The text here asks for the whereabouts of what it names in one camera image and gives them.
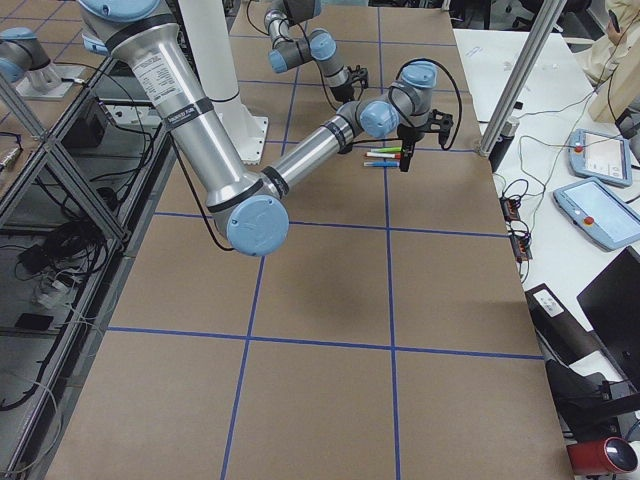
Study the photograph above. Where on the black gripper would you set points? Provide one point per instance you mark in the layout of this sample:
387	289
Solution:
344	93
407	135

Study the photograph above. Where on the green highlighter pen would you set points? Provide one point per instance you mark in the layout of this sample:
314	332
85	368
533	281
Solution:
394	150

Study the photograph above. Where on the blue highlighter pen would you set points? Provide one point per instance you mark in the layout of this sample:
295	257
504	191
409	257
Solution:
381	164

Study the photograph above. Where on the red white marker pen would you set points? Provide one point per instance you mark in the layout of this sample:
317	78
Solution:
383	155

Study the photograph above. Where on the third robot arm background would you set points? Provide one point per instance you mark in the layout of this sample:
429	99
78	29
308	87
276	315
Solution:
26	64

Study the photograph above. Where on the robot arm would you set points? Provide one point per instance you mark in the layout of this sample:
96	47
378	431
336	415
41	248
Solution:
319	47
246	206

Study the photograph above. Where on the black usb hub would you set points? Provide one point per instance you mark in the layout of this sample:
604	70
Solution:
518	231

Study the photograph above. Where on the blue teach pendant far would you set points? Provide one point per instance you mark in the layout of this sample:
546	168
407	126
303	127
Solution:
605	157

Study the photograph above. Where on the blue teach pendant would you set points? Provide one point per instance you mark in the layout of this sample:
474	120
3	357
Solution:
605	157
599	213

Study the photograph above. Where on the blue teach pendant near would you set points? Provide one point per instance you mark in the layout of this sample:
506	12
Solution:
599	213

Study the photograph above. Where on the person in beige clothes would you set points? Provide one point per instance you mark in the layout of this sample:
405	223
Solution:
611	63

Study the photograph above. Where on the black laptop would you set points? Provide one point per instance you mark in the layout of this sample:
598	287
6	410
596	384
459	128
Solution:
610	303

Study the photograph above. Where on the red cylinder bottle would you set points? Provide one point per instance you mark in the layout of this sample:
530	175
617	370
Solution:
612	455

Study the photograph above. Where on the aluminium frame post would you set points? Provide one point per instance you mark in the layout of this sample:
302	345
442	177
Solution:
533	45

